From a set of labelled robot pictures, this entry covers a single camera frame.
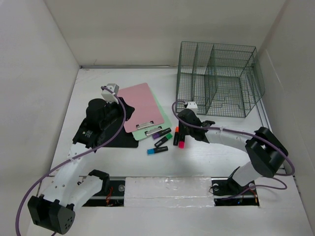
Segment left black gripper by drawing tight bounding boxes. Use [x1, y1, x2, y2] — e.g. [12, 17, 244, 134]
[100, 96, 134, 129]

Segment orange highlighter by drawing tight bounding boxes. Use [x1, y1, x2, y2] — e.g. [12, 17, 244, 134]
[173, 126, 180, 146]

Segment purple highlighter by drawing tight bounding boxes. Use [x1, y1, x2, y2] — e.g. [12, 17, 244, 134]
[152, 128, 171, 140]

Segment green highlighter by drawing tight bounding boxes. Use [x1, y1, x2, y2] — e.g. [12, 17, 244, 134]
[155, 133, 173, 148]

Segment green clipboard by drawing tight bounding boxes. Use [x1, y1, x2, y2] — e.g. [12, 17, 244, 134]
[132, 90, 172, 141]

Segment pink clipboard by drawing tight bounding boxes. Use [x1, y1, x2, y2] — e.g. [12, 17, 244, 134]
[118, 83, 163, 133]

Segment blue highlighter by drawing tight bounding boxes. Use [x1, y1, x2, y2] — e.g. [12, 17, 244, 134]
[147, 146, 168, 155]

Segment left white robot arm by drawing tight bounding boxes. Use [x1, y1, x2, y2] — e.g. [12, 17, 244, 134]
[27, 98, 135, 235]

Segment black mat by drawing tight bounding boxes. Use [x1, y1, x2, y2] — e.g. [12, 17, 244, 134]
[96, 128, 139, 148]

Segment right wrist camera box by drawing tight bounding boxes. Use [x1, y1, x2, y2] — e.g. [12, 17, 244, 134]
[185, 101, 198, 111]

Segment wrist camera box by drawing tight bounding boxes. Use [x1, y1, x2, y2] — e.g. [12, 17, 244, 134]
[185, 101, 198, 111]
[101, 84, 119, 104]

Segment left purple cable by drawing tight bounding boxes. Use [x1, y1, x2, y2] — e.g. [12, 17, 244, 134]
[15, 85, 128, 236]

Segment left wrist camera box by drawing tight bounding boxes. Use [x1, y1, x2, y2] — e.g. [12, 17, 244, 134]
[101, 84, 119, 104]

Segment green wire mesh organizer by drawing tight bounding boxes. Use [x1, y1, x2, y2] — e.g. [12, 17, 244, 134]
[176, 41, 265, 118]

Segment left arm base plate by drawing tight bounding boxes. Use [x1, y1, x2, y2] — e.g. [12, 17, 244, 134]
[83, 179, 126, 207]

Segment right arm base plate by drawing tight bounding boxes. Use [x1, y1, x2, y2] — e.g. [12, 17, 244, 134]
[209, 178, 259, 207]

